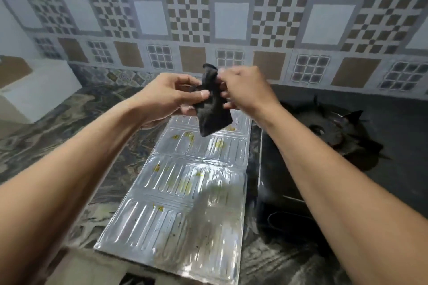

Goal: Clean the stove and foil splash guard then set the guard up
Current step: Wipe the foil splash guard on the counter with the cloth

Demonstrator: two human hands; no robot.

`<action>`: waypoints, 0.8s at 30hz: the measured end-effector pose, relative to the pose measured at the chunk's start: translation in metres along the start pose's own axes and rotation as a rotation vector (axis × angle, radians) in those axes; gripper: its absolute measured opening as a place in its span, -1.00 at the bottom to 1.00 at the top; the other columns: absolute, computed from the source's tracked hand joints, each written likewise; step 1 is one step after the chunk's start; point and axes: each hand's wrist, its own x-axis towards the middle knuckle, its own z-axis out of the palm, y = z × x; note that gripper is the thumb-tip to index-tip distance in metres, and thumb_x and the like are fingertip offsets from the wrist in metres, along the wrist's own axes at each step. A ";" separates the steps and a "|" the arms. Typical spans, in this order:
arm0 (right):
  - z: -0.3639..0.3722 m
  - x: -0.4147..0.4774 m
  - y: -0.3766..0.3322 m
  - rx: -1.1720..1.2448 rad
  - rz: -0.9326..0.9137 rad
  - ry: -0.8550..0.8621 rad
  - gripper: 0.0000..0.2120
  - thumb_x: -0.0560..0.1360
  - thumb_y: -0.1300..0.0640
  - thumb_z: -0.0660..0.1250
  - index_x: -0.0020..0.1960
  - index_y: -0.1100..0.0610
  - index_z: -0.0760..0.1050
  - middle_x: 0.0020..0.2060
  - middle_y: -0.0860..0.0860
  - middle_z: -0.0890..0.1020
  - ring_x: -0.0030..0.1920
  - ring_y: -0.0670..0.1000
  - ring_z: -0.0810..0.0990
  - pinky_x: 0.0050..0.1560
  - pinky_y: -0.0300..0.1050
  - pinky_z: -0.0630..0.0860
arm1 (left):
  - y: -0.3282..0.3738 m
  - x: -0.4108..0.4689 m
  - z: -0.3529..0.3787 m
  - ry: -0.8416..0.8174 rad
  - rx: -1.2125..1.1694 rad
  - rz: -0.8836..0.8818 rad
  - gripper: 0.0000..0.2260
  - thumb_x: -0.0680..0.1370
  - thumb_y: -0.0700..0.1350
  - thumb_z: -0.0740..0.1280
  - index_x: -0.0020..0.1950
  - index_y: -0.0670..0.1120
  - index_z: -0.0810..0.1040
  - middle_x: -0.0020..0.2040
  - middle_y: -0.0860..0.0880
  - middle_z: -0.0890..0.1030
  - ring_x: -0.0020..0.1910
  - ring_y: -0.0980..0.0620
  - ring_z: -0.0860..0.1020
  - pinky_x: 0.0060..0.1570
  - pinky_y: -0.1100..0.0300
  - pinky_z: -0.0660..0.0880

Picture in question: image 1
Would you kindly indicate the silver foil splash guard panel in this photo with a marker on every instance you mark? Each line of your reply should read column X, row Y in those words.
column 190, row 194

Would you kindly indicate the black cleaning cloth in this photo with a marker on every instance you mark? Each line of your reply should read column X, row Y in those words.
column 210, row 107

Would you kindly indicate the person's left thumb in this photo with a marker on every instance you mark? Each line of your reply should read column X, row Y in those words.
column 195, row 96

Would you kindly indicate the black stove pan support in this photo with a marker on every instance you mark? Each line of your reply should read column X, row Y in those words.
column 341, row 127

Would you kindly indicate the person's left forearm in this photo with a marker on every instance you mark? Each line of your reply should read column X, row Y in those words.
column 63, row 178

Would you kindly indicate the black glass gas stove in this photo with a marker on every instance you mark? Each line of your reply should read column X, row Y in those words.
column 301, row 188

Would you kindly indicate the person's right fingers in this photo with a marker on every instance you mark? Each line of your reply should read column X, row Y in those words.
column 225, row 92

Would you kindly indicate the white ledge block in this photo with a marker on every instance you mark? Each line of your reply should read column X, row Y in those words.
column 36, row 89

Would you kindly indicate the person's right forearm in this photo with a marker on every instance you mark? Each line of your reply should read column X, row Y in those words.
column 341, row 194

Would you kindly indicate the person's right hand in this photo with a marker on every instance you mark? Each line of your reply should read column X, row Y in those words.
column 249, row 89

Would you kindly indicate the person's left hand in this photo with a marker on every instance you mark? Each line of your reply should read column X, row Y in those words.
column 160, row 94

